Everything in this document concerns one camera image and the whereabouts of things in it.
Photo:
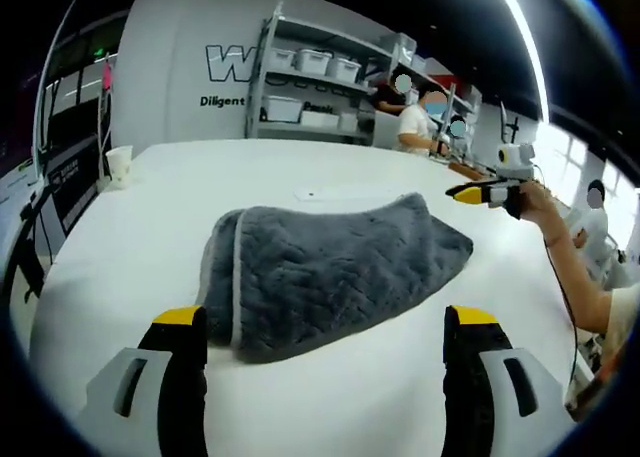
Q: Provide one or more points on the grey towel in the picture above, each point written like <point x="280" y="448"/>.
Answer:
<point x="325" y="277"/>

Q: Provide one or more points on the person's right hand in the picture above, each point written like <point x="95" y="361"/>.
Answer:
<point x="537" y="202"/>

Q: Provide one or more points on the brown wooden tray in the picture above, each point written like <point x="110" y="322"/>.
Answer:
<point x="467" y="171"/>

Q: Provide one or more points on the metal storage shelf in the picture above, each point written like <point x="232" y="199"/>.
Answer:
<point x="450" y="77"/>
<point x="270" y="67"/>

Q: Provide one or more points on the ceiling light strip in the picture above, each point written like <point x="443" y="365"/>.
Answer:
<point x="525" y="32"/>

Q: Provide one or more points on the person's cream shirt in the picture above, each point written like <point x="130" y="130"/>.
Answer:
<point x="622" y="322"/>

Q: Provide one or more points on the black box white label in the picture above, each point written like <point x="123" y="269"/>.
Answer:
<point x="75" y="202"/>

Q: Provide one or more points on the group of white storage bins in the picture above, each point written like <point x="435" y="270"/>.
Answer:
<point x="312" y="61"/>

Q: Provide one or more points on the white paper cup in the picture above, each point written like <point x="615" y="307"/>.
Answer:
<point x="120" y="167"/>

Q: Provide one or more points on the pink tag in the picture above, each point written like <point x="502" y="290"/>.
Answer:
<point x="108" y="77"/>

